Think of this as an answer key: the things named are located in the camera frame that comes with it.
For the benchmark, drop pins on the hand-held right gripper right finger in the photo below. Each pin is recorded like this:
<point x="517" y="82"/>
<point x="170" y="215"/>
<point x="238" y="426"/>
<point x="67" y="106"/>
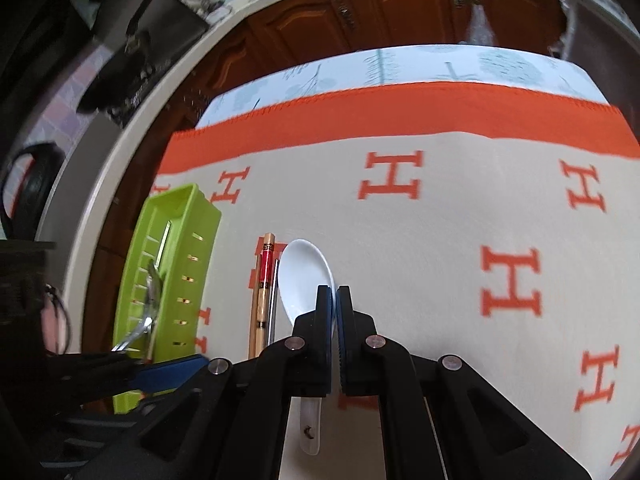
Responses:
<point x="345" y="340"/>

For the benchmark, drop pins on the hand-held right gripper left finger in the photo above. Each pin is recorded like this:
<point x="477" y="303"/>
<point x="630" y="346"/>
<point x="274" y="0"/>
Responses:
<point x="325" y="330"/>

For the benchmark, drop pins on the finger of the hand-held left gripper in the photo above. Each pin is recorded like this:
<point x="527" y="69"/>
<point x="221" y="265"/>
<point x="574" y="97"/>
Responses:
<point x="170" y="372"/>
<point x="90" y="359"/>

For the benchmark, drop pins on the steel fork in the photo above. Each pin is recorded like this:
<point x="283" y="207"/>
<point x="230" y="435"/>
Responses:
<point x="142" y="327"/>

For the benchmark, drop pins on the white ceramic spoon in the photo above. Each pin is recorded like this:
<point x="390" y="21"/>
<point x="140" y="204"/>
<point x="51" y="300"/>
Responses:
<point x="305" y="280"/>

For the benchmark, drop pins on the steel chopstick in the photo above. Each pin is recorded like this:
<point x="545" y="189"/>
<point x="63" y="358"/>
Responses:
<point x="274" y="305"/>

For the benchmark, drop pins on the brown wooden chopstick red band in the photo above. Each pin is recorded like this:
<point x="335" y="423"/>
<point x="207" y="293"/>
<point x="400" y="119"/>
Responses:
<point x="266" y="270"/>
<point x="261" y="310"/>

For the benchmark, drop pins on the green plastic utensil tray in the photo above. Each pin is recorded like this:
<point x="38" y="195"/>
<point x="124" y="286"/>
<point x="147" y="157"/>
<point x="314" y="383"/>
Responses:
<point x="195" y="240"/>

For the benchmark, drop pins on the orange beige printed blanket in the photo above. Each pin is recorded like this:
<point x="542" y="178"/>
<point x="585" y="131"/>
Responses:
<point x="450" y="210"/>

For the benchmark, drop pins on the light floral tablecloth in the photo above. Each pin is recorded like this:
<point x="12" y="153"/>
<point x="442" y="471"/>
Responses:
<point x="400" y="65"/>

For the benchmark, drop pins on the black wok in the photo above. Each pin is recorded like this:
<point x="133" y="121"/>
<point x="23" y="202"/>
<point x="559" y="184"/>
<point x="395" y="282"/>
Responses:
<point x="145" y="20"/>

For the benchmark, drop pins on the hanging plastic bag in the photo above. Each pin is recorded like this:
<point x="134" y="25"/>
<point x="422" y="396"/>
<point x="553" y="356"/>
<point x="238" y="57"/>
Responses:
<point x="480" y="25"/>

